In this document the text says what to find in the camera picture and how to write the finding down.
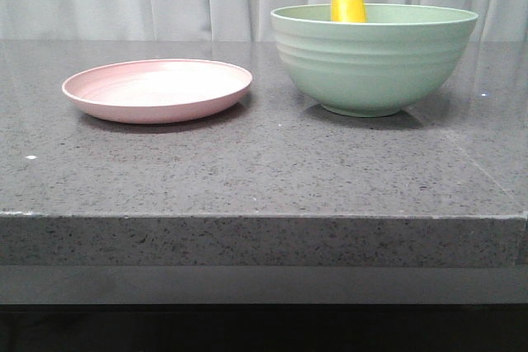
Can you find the yellow banana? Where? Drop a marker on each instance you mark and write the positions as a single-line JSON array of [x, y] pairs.
[[348, 11]]

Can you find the pink plate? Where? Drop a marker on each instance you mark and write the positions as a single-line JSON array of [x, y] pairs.
[[157, 91]]

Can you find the green ribbed bowl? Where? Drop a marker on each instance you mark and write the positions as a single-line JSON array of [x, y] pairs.
[[398, 56]]

